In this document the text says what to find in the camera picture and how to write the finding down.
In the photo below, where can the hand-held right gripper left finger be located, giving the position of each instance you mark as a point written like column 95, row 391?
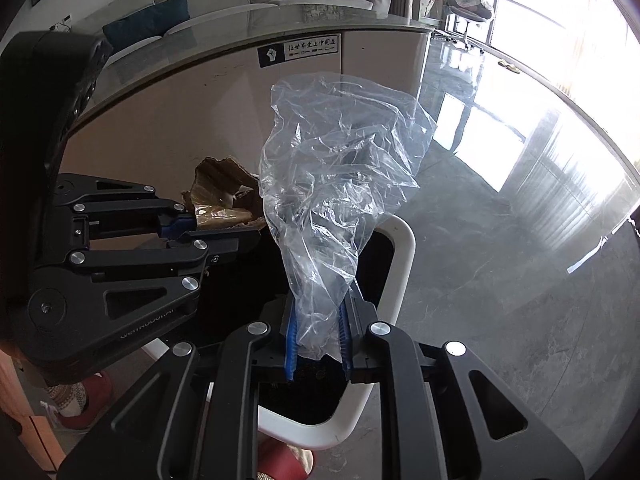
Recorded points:
column 290, row 355

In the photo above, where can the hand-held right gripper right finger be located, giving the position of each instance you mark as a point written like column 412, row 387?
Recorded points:
column 344, row 345

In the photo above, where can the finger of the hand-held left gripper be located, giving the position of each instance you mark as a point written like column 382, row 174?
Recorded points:
column 150, row 255
column 177, row 225

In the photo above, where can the torn brown cardboard piece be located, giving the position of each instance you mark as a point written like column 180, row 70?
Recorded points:
column 220, row 185

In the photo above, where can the white trash bin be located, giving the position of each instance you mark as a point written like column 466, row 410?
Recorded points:
column 400, row 260

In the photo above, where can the clear plastic bag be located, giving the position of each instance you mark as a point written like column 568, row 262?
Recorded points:
column 330, row 185

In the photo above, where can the red slipper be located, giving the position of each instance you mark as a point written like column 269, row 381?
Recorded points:
column 90, row 395
column 280, row 462

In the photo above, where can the teal cushion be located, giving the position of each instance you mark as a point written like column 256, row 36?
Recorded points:
column 145, row 22

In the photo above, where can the wooden cabinet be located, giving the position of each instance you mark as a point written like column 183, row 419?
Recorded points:
column 20, row 400

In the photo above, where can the black white sticker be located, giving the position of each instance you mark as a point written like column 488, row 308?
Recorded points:
column 300, row 50

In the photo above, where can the pair of floor slippers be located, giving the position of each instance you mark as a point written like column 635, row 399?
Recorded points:
column 509, row 65

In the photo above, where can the stool with round cushion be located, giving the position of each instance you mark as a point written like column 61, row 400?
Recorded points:
column 470, row 7

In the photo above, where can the large window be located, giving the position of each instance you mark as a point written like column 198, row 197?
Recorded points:
column 550, row 20

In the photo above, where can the white wall socket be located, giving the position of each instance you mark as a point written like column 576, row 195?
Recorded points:
column 60, row 22

